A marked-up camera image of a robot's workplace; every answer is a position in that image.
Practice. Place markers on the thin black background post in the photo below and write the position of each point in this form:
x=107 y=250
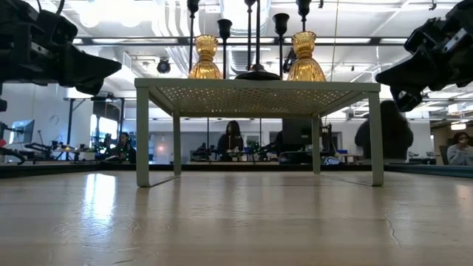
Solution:
x=207 y=133
x=260 y=136

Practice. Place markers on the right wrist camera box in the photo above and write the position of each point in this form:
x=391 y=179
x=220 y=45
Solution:
x=421 y=37

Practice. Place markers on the black ceiling camera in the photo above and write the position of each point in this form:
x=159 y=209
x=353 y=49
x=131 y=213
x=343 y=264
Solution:
x=288 y=63
x=163 y=66

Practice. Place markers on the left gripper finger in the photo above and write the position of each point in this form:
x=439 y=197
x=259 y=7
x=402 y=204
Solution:
x=90 y=72

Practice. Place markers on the amber glass candle holder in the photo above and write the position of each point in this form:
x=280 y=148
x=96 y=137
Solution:
x=306 y=68
x=205 y=68

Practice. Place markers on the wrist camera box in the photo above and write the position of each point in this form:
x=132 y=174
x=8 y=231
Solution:
x=59 y=27
x=421 y=37

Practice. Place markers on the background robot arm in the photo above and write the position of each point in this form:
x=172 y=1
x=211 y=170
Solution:
x=268 y=147
x=199 y=152
x=40 y=147

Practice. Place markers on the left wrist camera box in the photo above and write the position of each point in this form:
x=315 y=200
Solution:
x=59 y=27

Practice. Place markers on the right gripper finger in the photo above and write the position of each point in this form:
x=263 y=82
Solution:
x=410 y=74
x=406 y=99

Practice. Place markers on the rectangular ceiling lamp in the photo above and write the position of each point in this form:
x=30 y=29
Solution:
x=458 y=126

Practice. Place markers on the person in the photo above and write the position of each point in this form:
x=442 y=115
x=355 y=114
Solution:
x=397 y=136
x=460 y=153
x=231 y=144
x=123 y=149

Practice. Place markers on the black aluminium table frame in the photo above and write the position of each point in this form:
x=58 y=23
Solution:
x=74 y=168

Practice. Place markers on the black computer monitor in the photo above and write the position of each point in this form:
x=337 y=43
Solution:
x=297 y=129

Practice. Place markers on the black background stand frame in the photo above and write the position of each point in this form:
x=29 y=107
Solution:
x=69 y=129

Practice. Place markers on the grey computer monitor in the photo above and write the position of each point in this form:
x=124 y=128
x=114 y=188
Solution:
x=23 y=132

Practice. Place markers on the black overhead crossbar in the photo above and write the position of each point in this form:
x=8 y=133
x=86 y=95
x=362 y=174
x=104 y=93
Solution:
x=182 y=41

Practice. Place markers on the green perforated metal shelf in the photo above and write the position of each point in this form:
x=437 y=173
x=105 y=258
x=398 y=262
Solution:
x=258 y=83

